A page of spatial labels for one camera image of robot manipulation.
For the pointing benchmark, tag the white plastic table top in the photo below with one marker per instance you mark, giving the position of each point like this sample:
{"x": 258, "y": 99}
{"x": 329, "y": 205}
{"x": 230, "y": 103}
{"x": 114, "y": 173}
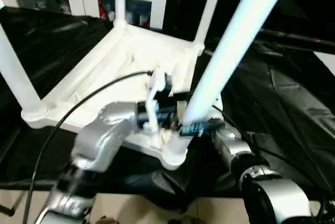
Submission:
{"x": 115, "y": 62}

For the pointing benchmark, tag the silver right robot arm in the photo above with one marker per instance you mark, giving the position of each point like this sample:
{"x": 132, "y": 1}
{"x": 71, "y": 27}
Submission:
{"x": 246, "y": 156}

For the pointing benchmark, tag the black plastic mat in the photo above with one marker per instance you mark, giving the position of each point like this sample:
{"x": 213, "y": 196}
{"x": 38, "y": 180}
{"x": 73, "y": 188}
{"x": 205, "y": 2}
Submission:
{"x": 293, "y": 103}

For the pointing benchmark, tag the black metal rod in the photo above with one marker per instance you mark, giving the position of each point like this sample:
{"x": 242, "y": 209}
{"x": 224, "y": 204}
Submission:
{"x": 293, "y": 38}

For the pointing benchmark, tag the black tripod leg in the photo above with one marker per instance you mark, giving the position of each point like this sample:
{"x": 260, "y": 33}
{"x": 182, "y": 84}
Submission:
{"x": 7, "y": 209}

